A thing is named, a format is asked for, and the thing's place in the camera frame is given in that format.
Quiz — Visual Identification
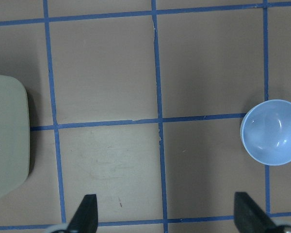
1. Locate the blue bowl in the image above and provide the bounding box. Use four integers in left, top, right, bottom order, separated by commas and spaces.
240, 100, 291, 166

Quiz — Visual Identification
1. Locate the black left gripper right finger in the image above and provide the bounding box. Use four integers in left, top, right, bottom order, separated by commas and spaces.
233, 192, 291, 233

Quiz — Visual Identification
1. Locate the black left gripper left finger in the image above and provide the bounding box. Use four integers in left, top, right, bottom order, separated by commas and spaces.
66, 194, 98, 233

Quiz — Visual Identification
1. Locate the silver white toaster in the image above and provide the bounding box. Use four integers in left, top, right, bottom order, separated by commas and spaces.
0, 75, 30, 198

